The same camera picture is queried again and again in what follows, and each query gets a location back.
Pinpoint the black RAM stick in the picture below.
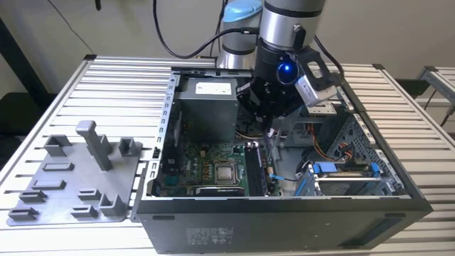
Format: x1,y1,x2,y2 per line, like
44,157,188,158
263,118,277,163

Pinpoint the grey power supply unit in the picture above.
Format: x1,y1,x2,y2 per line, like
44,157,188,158
176,77,240,142

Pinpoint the grey drive bay cage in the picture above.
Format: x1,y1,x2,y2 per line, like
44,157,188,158
276,103,352,149

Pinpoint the black case fan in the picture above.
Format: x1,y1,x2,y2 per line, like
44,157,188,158
168,109,184,161

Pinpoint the green motherboard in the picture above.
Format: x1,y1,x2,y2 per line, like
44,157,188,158
156,141,281,198

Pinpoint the silver CPU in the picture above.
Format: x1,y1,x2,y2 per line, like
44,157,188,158
216,166,237,182

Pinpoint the black graphics card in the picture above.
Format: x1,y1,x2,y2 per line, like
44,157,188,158
193,186,247,198

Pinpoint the grey disk cage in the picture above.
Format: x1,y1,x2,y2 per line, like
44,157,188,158
296,159,406,198

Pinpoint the aluminium slat side table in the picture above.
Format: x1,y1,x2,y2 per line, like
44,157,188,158
414,65,455,107

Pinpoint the black PC case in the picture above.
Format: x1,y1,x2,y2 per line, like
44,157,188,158
131,66,435,254

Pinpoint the grey parts rack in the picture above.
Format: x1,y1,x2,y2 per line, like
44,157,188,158
5,120,147,227

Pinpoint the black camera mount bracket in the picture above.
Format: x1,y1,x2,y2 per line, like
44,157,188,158
291,47,344,93

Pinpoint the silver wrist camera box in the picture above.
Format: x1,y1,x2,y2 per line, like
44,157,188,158
293,75,337,108

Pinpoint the black camera cable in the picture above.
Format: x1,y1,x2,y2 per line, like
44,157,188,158
313,36,344,79
152,0,257,59

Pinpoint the orange power wire bundle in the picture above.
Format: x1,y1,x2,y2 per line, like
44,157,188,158
307,119,355,163

